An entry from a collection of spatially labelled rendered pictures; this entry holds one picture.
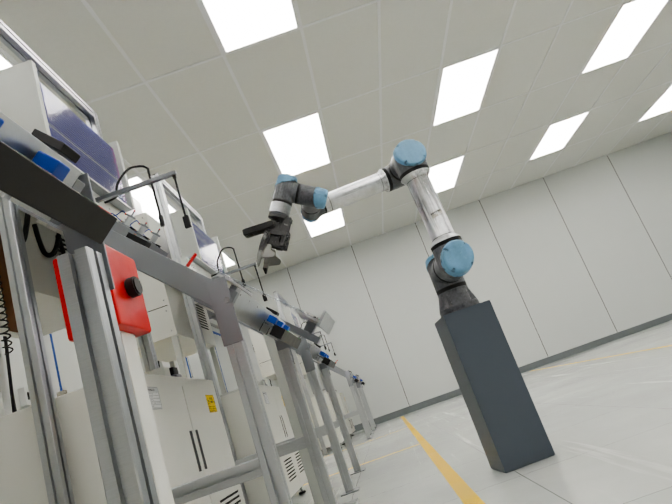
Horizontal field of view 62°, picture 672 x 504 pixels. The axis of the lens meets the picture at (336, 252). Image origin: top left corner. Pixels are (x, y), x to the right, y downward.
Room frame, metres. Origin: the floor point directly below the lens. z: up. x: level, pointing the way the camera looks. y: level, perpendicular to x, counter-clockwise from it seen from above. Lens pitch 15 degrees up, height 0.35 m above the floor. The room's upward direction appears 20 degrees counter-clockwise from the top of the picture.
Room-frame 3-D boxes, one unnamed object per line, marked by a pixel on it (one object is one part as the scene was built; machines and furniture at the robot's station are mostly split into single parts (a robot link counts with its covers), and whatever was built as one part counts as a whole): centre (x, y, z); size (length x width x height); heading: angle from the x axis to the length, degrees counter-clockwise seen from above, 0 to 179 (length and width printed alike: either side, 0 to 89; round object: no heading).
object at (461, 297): (2.08, -0.36, 0.60); 0.15 x 0.15 x 0.10
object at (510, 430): (2.08, -0.36, 0.27); 0.18 x 0.18 x 0.55; 5
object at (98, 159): (1.79, 0.79, 1.52); 0.51 x 0.13 x 0.27; 0
